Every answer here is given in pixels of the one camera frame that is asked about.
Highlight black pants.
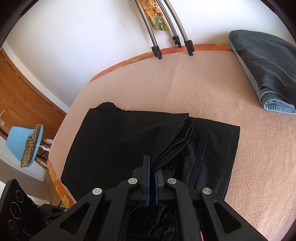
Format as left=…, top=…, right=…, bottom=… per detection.
left=61, top=102, right=240, bottom=200

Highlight leopard print cushion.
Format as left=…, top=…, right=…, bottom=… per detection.
left=20, top=124, right=41, bottom=168

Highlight light blue chair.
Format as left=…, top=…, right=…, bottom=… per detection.
left=6, top=125, right=44, bottom=168

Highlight peach fleece bed blanket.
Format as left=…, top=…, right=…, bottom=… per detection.
left=49, top=51, right=295, bottom=240

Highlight wooden door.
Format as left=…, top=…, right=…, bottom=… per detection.
left=1, top=50, right=66, bottom=139

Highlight blue folded jeans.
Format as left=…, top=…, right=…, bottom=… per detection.
left=229, top=41, right=295, bottom=115

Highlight folded metal drying rack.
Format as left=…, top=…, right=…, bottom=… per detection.
left=134, top=0, right=195, bottom=59

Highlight orange floral bed sheet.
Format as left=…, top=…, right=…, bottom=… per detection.
left=48, top=44, right=235, bottom=208

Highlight dark grey folded garment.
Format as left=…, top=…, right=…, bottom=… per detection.
left=229, top=30, right=295, bottom=107

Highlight colourful floral cloth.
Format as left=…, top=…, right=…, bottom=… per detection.
left=140, top=0, right=169, bottom=31

